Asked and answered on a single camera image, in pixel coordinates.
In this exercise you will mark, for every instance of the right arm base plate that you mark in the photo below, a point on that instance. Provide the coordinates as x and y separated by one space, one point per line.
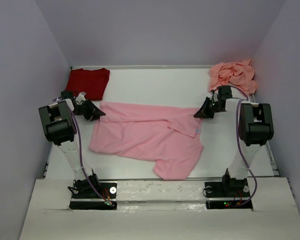
224 195

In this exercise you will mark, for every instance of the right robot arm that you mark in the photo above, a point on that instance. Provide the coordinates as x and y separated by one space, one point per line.
253 127

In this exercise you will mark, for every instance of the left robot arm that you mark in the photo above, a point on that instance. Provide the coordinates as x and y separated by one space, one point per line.
61 128

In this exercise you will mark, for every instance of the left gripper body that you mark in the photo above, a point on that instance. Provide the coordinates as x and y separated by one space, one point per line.
85 109

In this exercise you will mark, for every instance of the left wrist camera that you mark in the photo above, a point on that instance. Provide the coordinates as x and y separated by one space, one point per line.
81 97

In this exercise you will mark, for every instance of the salmon crumpled t-shirt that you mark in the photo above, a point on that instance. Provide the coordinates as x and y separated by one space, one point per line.
240 74

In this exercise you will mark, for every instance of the red folded t-shirt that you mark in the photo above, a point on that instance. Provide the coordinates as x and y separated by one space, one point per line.
92 82

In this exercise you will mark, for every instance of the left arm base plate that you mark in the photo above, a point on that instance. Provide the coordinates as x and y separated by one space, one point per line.
91 201

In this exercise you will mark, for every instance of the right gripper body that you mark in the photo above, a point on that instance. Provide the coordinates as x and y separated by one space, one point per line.
213 107

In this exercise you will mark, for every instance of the pink t-shirt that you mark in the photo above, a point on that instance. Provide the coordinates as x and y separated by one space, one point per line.
166 135

